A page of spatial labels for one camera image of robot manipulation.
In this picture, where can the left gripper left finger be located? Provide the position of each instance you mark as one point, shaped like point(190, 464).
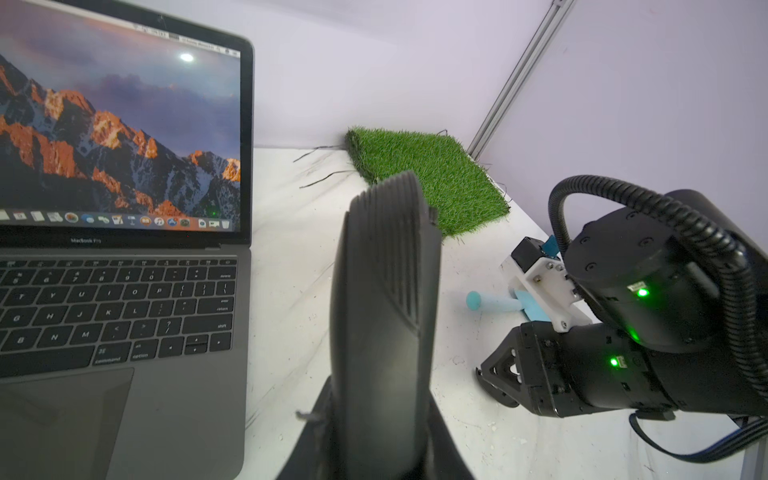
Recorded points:
point(313, 454)

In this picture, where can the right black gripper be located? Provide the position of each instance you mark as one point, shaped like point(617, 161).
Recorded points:
point(590, 369)

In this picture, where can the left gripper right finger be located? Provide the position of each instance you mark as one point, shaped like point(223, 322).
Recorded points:
point(442, 459)

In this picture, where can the black wireless mouse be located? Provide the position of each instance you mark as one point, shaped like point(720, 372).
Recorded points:
point(382, 323)

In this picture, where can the grey laptop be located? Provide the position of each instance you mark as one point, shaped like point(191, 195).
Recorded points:
point(126, 214)

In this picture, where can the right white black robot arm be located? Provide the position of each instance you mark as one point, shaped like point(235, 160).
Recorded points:
point(679, 300)

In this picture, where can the light blue toy trowel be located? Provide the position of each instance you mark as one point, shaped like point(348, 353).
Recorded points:
point(517, 301)

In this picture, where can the green artificial grass mat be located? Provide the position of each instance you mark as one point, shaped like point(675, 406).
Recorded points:
point(451, 181)

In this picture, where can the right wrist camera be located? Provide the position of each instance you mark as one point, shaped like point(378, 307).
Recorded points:
point(543, 282)

